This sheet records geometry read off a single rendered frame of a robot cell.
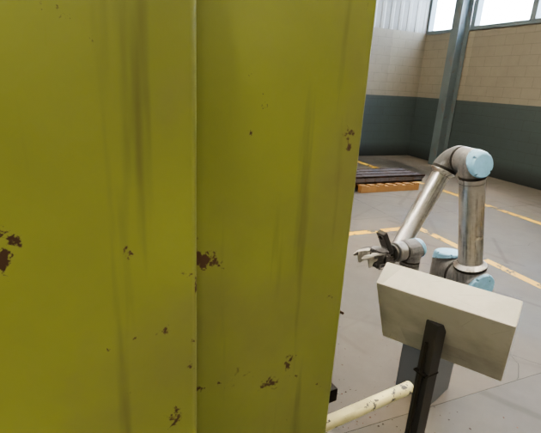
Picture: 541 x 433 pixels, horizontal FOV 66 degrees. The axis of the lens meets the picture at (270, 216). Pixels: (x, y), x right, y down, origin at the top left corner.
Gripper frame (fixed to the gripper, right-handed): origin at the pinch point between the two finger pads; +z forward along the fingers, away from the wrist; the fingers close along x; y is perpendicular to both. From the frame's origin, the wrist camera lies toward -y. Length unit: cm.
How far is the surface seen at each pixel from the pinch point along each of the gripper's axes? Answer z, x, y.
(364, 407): 26, -39, 36
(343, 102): 54, -45, -63
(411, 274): 29, -50, -19
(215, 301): 84, -45, -21
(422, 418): 26, -60, 23
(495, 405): -98, -21, 100
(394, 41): -670, 670, -175
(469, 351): 18, -64, 0
